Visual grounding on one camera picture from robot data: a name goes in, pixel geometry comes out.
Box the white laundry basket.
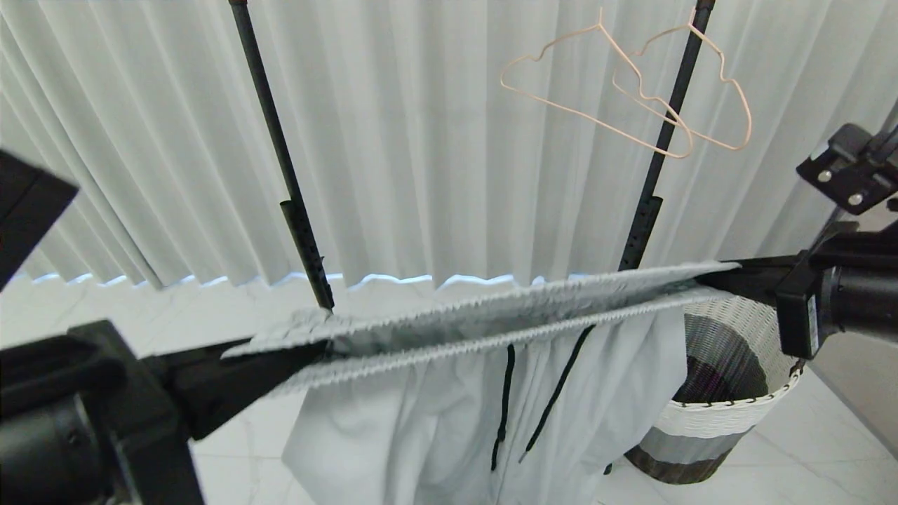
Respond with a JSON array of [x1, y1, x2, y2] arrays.
[[624, 295, 804, 485]]

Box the white curtain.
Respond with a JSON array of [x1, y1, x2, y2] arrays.
[[0, 0, 898, 292]]

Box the pale grey shorts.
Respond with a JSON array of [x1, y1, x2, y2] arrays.
[[221, 261, 741, 505]]

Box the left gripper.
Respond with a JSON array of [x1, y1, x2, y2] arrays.
[[0, 319, 206, 505]]

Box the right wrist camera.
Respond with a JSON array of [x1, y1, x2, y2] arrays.
[[796, 123, 898, 253]]

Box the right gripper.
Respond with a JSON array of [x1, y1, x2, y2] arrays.
[[775, 235, 898, 360]]

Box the pink clothes hanger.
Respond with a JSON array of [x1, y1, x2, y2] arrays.
[[612, 7, 753, 152], [500, 8, 694, 159]]

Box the black clothes rack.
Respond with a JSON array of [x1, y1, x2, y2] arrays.
[[228, 0, 716, 313]]

